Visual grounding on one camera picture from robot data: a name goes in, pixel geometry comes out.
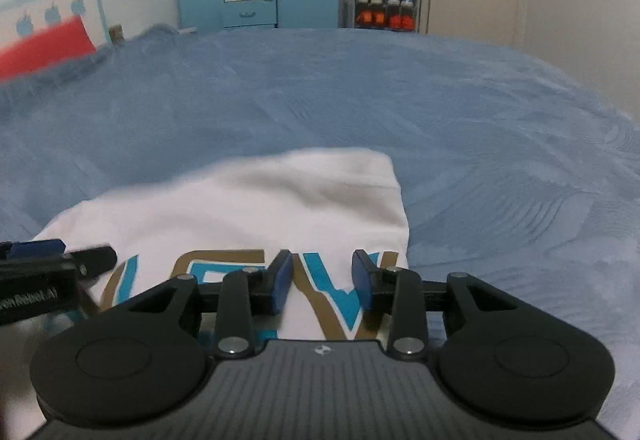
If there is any bronze bedside socket plate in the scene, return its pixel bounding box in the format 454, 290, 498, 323
108, 24, 125, 44

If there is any red pillow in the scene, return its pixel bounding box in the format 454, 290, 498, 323
0, 16, 96, 81

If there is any blue bedspread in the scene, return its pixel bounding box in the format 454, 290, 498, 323
1, 26, 639, 439

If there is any white Nevada sweatshirt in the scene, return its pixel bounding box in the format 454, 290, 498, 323
0, 146, 410, 440

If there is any apple pattern headboard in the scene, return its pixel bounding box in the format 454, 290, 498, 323
0, 0, 111, 48

